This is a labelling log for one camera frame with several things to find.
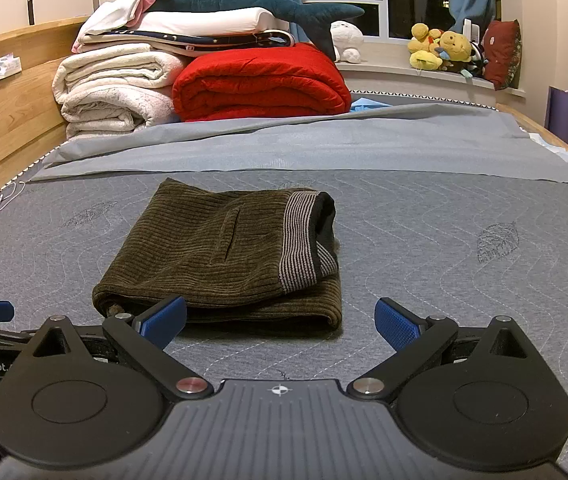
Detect blue shark plush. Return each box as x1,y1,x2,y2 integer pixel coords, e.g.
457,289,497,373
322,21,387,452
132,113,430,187
146,0,365,61

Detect light blue cloth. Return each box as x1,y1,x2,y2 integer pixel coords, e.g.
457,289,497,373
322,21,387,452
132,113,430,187
349,97,395,114

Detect black and white plush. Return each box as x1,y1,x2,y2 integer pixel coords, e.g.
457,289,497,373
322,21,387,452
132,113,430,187
459,42,488,80

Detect yellow bear plush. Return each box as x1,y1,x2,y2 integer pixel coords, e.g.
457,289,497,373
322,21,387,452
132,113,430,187
439,31,475,64

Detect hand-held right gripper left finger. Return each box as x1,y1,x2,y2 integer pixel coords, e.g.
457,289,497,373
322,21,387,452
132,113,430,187
22,295,215,402

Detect wooden bed frame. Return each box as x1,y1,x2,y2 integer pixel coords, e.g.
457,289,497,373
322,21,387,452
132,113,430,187
0,17,568,216

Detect white folded pillow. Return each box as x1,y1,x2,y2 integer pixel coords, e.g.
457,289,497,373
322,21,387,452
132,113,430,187
138,7,291,37

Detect purple bag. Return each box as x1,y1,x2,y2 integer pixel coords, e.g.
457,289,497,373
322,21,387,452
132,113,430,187
545,86,568,153

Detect dark red cushion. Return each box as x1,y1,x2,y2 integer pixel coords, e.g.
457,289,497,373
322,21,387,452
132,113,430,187
481,20,522,91

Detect tissue pack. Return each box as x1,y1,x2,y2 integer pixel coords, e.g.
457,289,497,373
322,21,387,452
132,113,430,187
0,55,22,84

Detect red folded quilt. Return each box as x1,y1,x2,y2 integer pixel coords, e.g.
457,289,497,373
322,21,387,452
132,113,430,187
172,42,352,122

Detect white cloth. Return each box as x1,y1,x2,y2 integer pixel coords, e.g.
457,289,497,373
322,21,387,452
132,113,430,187
526,132,568,166

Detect white seal plush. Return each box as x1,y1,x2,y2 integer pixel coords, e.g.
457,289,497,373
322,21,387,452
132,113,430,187
330,20,365,63

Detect white and pink folded sheet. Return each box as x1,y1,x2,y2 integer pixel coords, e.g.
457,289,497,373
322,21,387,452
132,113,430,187
71,0,159,54

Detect cream folded blanket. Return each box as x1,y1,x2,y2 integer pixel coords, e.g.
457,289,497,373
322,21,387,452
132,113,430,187
54,42,189,103

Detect yellow duck plush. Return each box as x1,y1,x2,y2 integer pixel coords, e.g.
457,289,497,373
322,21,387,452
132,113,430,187
408,22,445,71

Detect olive green corduroy pants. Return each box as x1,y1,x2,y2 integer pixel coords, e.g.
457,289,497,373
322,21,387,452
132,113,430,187
92,178,343,335

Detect white fluffy folded blanket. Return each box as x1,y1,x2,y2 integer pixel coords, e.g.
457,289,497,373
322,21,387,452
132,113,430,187
61,80,182,140

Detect grey bed sheet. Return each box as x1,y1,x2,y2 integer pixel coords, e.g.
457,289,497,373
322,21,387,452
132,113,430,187
28,102,568,184

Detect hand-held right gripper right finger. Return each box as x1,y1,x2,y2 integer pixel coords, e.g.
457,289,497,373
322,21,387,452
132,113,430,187
346,297,541,403

